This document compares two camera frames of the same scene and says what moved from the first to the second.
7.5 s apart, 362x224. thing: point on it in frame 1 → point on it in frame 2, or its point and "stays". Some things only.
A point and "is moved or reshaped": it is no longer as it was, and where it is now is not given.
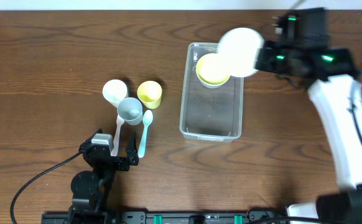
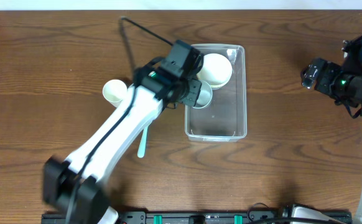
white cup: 114,91 stays
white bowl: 238,49 → 216,70
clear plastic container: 209,114 stays
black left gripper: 123,166 → 195,90
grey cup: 130,109 is moved or reshaped
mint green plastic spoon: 147,118 stays
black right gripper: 265,56 → 335,73
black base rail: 181,218 stays
